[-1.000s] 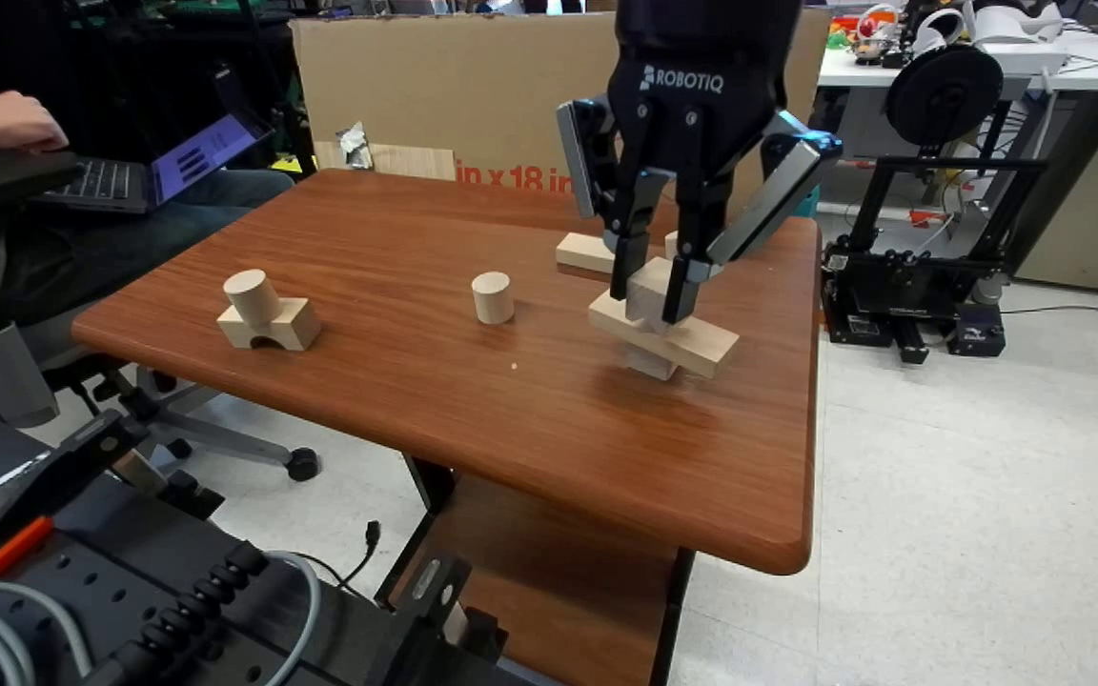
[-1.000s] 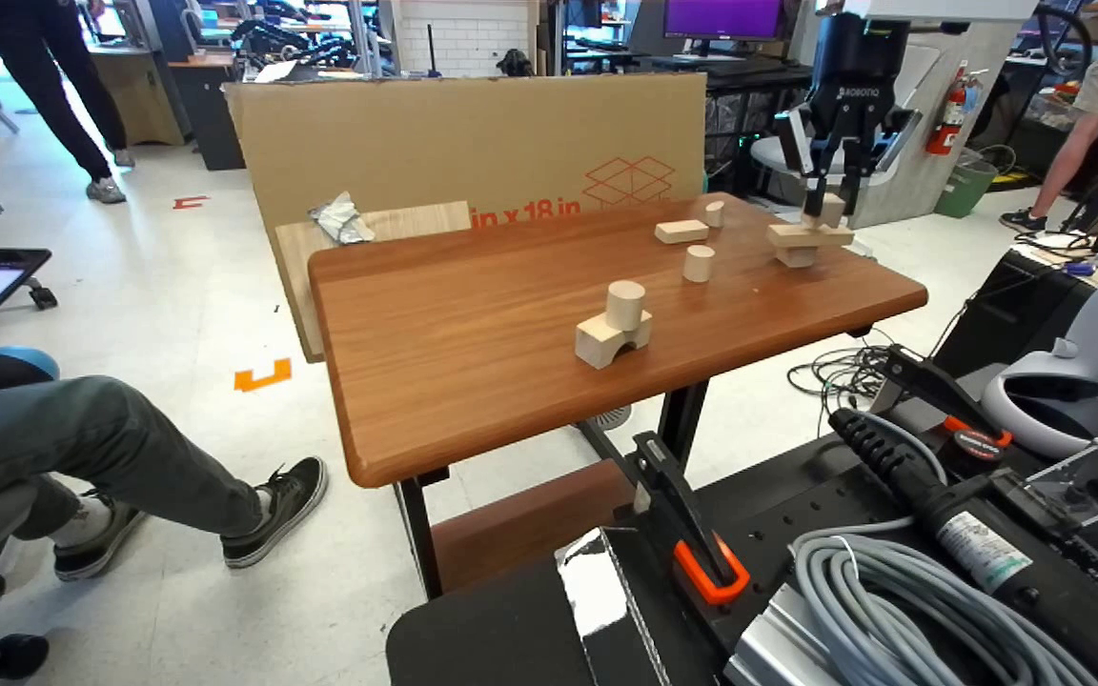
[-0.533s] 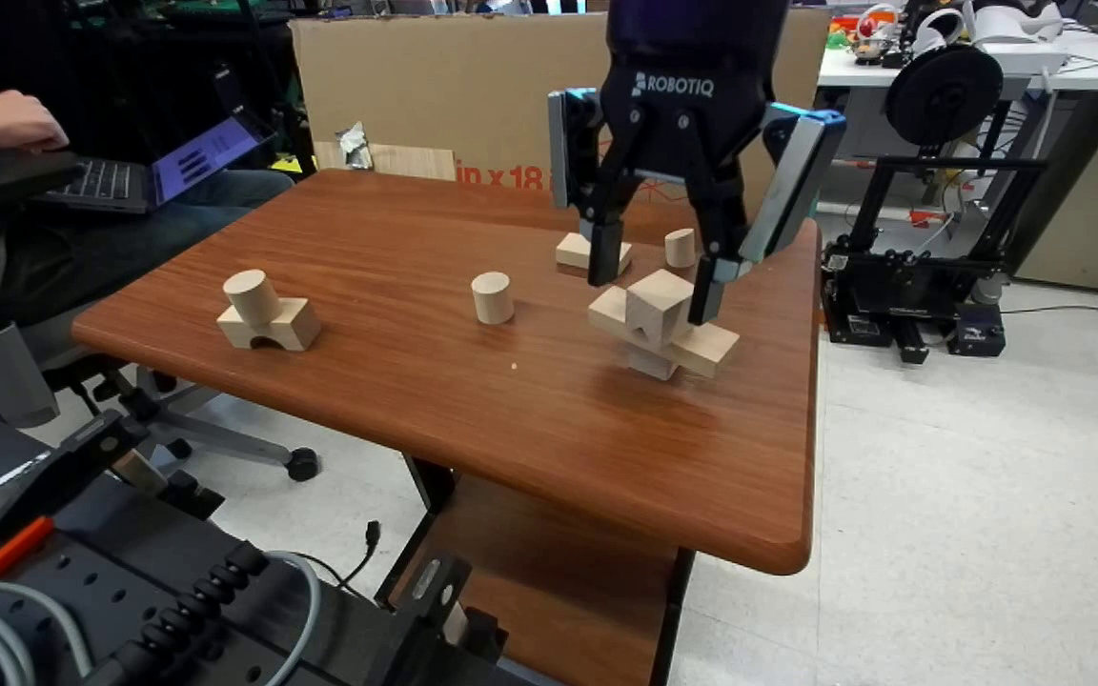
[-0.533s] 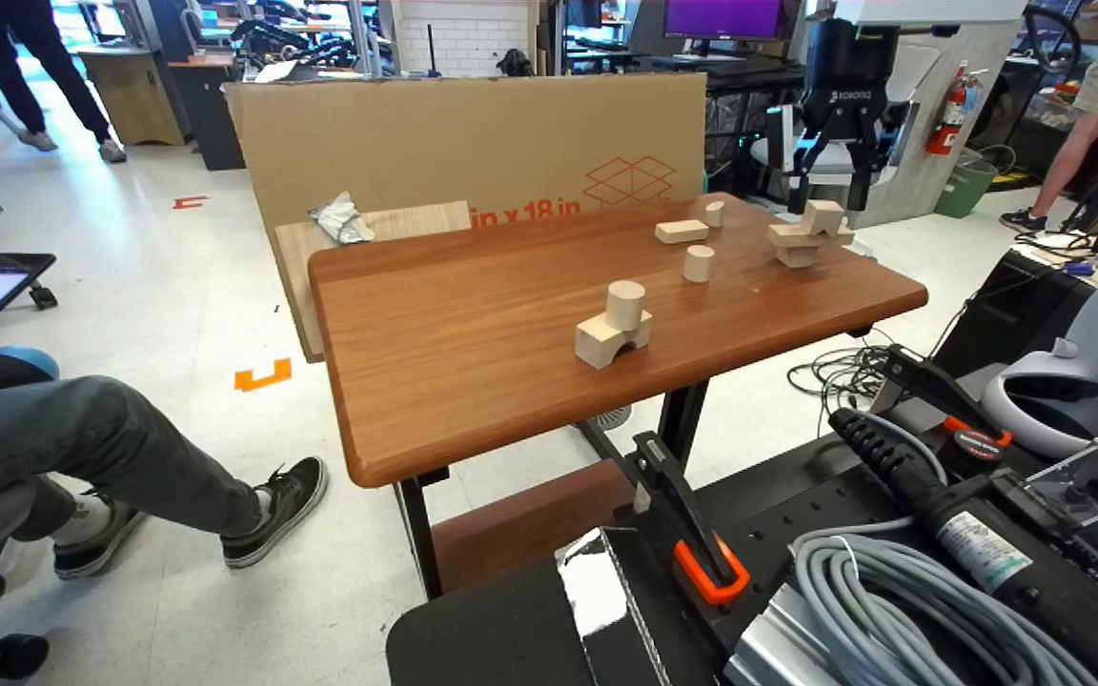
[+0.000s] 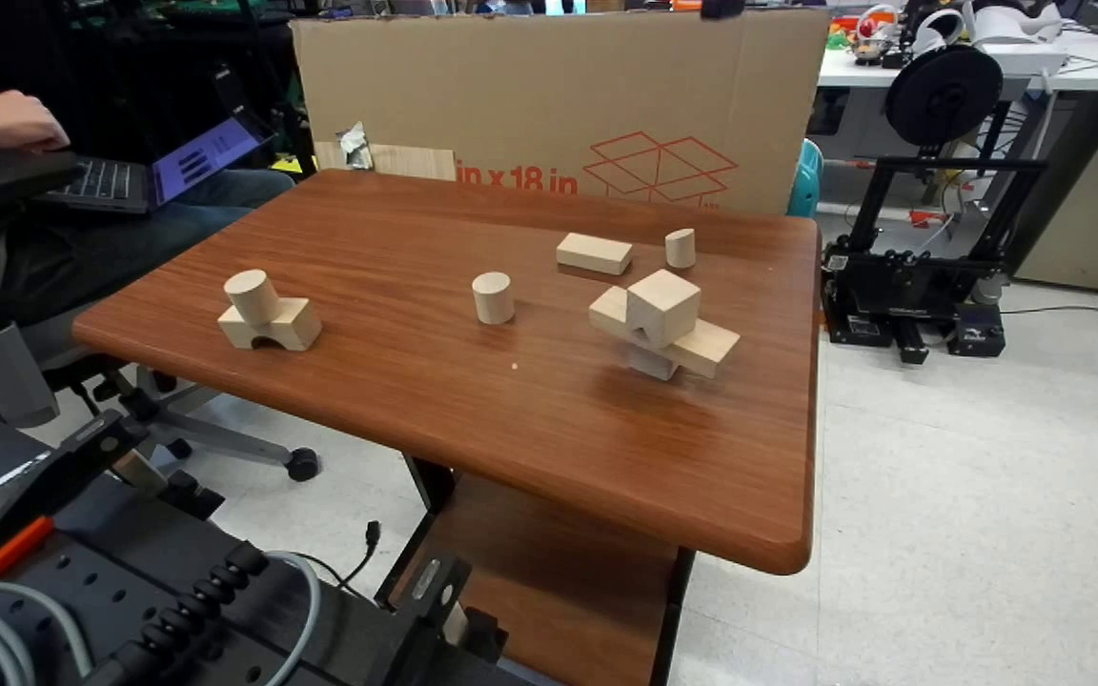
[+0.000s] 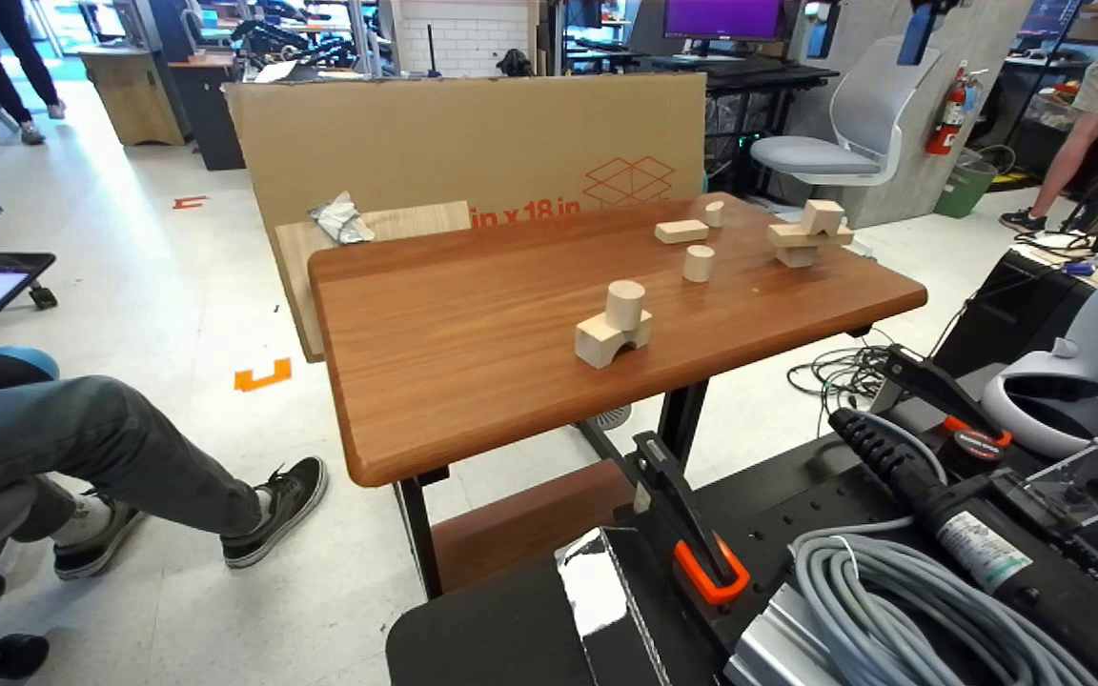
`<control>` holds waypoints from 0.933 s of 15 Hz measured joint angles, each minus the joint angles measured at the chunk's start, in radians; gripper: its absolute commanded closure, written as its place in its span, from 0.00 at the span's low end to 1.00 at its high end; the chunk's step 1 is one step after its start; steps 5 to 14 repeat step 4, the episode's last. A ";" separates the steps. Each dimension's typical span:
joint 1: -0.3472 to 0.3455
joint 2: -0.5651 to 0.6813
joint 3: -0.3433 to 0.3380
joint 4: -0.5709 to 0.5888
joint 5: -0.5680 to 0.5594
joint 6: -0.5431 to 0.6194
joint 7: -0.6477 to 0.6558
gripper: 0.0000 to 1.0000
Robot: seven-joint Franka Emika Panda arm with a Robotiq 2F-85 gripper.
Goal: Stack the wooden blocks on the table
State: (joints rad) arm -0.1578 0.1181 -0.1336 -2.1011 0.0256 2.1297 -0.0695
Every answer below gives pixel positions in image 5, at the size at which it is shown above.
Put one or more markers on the teal round object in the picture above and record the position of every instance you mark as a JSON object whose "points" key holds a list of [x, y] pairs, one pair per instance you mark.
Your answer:
{"points": [[805, 178]]}

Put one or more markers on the black office chair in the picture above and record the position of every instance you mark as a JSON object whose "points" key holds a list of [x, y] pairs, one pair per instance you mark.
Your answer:
{"points": [[2, 192]]}

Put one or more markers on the brown table pedestal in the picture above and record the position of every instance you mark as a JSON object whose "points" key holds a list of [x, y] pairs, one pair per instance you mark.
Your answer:
{"points": [[550, 585]]}

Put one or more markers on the person's bare hand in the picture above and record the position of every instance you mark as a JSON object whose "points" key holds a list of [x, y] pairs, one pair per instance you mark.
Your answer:
{"points": [[15, 119]]}

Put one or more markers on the small short wooden cylinder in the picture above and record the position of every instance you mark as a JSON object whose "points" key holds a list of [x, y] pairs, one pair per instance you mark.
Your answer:
{"points": [[679, 247]]}

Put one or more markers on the colourful clutter on desk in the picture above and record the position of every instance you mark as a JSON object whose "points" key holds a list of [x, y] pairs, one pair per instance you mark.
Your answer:
{"points": [[864, 33]]}

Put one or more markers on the person's jeans legs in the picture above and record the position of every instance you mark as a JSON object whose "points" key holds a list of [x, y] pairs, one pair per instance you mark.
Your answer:
{"points": [[155, 235]]}

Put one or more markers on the wooden cylinder on arch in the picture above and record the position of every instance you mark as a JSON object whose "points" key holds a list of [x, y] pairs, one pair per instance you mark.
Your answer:
{"points": [[250, 293]]}

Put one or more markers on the white device on desk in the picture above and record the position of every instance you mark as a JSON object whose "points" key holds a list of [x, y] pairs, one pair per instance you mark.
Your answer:
{"points": [[998, 29]]}

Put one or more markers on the black laptop purple screen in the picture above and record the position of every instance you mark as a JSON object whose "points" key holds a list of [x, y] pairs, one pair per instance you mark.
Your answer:
{"points": [[190, 157]]}

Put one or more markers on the upright wooden cylinder block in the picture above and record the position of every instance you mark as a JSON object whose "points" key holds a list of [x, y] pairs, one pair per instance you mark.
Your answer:
{"points": [[493, 298]]}

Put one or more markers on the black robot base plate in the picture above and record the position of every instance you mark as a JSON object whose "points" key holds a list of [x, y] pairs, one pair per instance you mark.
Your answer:
{"points": [[132, 597]]}

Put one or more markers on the flat rectangular wooden block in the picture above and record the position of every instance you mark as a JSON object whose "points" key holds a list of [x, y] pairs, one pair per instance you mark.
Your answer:
{"points": [[596, 253]]}

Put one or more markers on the small wooden arch cube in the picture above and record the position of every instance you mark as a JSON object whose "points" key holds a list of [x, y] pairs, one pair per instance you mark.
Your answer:
{"points": [[665, 306]]}

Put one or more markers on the wide wooden arch block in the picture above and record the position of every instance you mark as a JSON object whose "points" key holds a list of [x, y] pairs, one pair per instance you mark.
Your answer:
{"points": [[293, 324]]}

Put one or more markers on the long wooden plank block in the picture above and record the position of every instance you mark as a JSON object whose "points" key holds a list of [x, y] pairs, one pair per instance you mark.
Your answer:
{"points": [[713, 344]]}

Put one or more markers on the white tape scrap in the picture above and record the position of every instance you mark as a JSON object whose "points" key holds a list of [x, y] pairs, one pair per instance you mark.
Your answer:
{"points": [[353, 145]]}

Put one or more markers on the black filament spool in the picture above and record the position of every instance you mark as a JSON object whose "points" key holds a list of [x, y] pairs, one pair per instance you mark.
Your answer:
{"points": [[944, 92]]}

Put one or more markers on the large cardboard box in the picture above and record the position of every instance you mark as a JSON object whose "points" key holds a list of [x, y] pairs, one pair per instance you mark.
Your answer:
{"points": [[533, 98]]}

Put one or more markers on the white desk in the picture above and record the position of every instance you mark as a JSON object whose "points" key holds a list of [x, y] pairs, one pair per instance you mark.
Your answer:
{"points": [[1086, 178]]}

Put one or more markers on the black 3D printer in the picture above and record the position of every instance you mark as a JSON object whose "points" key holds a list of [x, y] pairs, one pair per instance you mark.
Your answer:
{"points": [[911, 273]]}

